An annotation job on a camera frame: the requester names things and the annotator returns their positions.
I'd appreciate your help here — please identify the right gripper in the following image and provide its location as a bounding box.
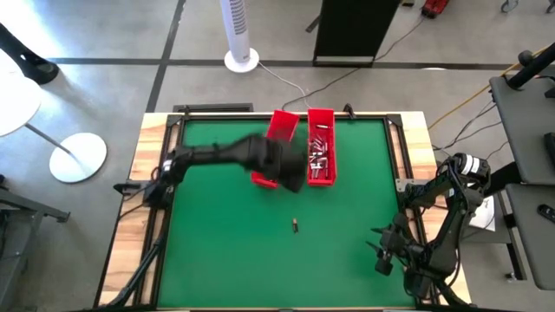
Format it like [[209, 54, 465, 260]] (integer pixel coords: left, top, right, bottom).
[[365, 211, 420, 277]]

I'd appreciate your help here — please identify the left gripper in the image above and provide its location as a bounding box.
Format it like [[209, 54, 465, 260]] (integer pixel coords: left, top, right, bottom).
[[255, 136, 310, 195]]

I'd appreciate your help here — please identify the red plastic bin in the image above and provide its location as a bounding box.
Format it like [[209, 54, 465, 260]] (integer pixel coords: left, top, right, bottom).
[[306, 107, 338, 188], [250, 108, 302, 191]]

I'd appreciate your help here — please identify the black flat bar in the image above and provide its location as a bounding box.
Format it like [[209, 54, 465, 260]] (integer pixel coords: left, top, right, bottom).
[[173, 102, 254, 114]]

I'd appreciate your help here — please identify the green table mat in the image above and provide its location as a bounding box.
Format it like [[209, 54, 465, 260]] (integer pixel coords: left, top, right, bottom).
[[156, 119, 417, 309]]

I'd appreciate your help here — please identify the white paper box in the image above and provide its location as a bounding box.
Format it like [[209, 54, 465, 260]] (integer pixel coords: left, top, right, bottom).
[[470, 194, 496, 231]]

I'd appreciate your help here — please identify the black beam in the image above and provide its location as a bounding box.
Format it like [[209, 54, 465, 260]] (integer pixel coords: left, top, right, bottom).
[[487, 162, 521, 196]]

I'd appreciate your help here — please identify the white tower fan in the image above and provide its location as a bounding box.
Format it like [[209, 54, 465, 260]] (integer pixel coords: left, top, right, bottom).
[[219, 0, 260, 74]]

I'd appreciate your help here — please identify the black divider panel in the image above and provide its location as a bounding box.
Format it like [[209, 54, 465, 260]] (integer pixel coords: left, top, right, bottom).
[[312, 0, 402, 67]]

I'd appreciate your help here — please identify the grey desk top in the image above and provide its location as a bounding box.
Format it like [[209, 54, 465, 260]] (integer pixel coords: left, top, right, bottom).
[[489, 64, 555, 185], [505, 184, 555, 291]]

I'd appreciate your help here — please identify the black remote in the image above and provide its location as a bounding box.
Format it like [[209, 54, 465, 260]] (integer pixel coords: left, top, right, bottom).
[[536, 203, 555, 224]]

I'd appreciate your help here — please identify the black device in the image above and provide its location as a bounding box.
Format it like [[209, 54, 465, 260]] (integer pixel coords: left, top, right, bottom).
[[544, 132, 555, 164]]

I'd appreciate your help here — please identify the red tool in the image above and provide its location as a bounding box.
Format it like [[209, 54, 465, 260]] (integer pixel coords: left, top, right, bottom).
[[421, 0, 451, 20]]

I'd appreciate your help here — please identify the black stand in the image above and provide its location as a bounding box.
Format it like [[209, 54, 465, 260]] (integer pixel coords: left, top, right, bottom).
[[506, 41, 555, 91]]

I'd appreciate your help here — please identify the grey metal furniture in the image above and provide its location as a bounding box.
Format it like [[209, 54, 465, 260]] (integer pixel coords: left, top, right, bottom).
[[0, 188, 71, 312]]

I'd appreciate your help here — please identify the white fan cable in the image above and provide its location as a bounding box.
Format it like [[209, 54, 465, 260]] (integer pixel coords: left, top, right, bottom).
[[258, 62, 313, 110]]

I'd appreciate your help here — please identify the yellow cable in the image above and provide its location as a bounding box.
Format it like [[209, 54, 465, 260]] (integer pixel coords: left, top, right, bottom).
[[428, 42, 555, 131]]

